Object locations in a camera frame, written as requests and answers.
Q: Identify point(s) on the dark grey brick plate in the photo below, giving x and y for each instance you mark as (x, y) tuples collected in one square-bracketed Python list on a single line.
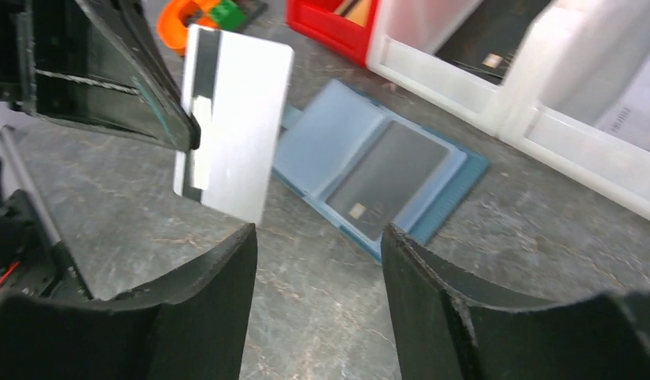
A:
[(251, 9)]

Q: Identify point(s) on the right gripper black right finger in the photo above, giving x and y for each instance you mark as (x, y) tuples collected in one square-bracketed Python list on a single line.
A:
[(451, 324)]

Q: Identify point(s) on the orange plastic loop toy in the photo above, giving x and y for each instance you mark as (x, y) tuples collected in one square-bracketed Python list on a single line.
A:
[(177, 15)]

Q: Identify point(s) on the red plastic bin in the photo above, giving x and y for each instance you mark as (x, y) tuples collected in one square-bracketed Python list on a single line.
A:
[(316, 20)]

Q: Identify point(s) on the gold cards in red bin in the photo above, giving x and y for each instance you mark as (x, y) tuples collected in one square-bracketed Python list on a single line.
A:
[(356, 11)]

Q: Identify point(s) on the silver credit card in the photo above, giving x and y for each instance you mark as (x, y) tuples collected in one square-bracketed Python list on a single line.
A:
[(235, 87)]

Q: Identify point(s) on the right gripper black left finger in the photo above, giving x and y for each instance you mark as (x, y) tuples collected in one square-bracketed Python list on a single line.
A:
[(190, 323)]

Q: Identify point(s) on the green toy brick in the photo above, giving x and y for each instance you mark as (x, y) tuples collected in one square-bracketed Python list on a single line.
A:
[(227, 15)]

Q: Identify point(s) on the silver VIP cards in bin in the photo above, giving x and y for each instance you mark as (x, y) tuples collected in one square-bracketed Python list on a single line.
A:
[(629, 117)]

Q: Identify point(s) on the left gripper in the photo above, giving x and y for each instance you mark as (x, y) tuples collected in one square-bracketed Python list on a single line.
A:
[(91, 65)]

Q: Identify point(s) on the blue card holder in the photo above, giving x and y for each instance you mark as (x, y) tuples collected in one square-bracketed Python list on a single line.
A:
[(324, 141)]

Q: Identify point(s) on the black card in bin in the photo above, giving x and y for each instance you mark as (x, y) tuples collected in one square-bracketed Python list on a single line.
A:
[(486, 43)]

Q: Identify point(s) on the white right plastic bin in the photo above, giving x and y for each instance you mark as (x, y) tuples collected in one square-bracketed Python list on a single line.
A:
[(585, 54)]

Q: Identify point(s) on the black credit card in holder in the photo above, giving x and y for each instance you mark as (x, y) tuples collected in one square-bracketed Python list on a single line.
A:
[(386, 178)]

